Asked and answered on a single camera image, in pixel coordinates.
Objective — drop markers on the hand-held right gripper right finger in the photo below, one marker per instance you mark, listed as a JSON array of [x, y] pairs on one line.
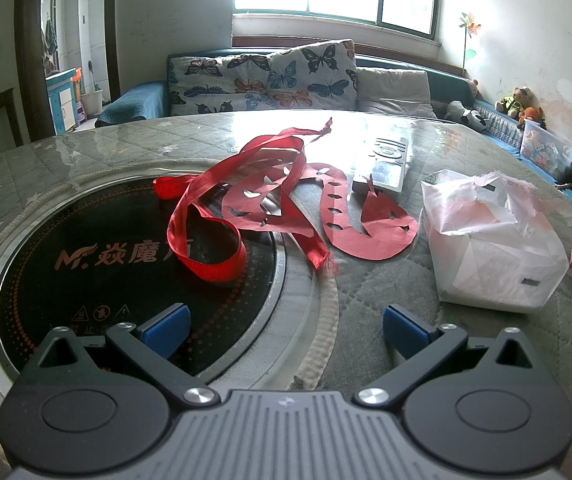
[[405, 332]]

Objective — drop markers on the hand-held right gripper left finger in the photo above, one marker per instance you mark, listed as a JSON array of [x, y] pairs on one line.
[[168, 334]]

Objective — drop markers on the black round induction cooktop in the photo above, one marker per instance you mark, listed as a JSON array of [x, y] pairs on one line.
[[116, 290]]

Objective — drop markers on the red satin ribbon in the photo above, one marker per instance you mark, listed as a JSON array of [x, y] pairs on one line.
[[206, 266]]

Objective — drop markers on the red paper cutout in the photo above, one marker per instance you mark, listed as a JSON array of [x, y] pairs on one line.
[[365, 245]]

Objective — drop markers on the white plastic bag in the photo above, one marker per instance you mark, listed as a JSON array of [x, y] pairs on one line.
[[490, 270]]

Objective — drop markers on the silver remote control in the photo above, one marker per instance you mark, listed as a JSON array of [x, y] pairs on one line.
[[388, 170]]

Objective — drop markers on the black and white plush toy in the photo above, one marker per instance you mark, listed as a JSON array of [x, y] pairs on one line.
[[465, 115]]

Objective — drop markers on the clear plastic toy box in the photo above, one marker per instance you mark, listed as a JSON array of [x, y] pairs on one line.
[[550, 150]]

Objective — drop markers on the blue sofa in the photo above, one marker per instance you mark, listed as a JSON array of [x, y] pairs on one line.
[[131, 100]]

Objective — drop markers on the plain white cushion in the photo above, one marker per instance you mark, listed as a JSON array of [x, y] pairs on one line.
[[395, 92]]

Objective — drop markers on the white bucket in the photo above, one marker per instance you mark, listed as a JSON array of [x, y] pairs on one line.
[[92, 104]]

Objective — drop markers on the orange plush toy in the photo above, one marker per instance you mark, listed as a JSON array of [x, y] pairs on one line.
[[531, 116]]

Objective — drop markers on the small white teddy bear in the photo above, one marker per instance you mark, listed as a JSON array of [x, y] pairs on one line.
[[473, 89]]

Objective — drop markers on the light blue cabinet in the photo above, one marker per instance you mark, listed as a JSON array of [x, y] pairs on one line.
[[63, 102]]

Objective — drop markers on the brown teddy bear green vest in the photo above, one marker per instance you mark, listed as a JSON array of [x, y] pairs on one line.
[[514, 102]]

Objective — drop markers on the butterfly print cushion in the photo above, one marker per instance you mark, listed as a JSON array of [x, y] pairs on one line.
[[266, 80]]

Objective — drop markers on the colourful pinwheel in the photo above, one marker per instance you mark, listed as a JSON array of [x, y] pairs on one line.
[[470, 25]]

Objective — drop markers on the dark wooden door frame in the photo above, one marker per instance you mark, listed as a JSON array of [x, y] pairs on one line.
[[28, 50]]

